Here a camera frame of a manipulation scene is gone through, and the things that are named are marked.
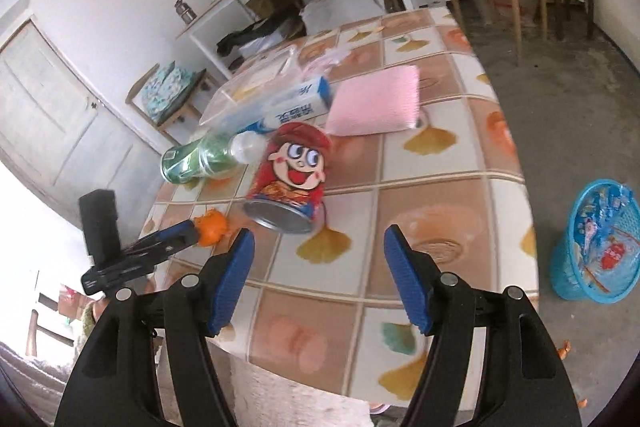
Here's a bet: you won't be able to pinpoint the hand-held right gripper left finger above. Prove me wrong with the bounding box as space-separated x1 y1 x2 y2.
54 228 256 427

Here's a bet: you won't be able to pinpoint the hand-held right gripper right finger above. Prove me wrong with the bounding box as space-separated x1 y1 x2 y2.
384 224 583 427

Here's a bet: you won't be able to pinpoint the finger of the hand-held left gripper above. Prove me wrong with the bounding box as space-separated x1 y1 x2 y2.
120 234 200 268
135 220 198 253

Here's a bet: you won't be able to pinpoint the green plastic bottle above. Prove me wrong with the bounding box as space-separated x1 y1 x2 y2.
161 131 271 186

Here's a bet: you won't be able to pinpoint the red cartoon can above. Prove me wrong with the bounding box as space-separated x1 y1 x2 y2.
243 122 334 235

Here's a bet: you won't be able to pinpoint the blue plastic mesh basket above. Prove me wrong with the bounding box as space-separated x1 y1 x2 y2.
550 179 640 306

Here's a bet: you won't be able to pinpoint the clear plastic bag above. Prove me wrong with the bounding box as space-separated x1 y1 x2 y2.
199 49 302 128

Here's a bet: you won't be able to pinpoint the pink cloth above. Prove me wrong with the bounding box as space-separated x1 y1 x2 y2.
325 66 421 137

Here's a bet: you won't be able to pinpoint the blue snack wrapper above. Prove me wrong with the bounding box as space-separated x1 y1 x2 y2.
574 186 637 260

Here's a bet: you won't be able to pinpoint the table with ginkgo tablecloth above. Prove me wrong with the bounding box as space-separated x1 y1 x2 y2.
135 6 542 413

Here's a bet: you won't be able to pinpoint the white door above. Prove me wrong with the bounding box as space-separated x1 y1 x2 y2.
0 0 162 219

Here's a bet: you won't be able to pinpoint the white fluffy blanket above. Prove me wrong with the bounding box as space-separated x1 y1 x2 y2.
230 347 372 427

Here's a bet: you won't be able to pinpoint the small wooden chair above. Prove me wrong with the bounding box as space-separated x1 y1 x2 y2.
125 62 221 146

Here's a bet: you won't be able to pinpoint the blue floral cushion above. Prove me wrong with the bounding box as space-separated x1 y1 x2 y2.
140 63 194 123

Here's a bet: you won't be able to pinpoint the white blue carton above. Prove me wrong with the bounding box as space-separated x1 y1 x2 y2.
240 76 334 134

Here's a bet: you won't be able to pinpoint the black cloth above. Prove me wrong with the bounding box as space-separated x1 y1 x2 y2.
216 17 306 58

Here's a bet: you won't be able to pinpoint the pink clear plastic wrapper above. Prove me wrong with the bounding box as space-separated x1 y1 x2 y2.
295 47 352 74

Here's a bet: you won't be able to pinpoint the white sacks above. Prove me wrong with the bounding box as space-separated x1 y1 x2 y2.
300 0 386 38

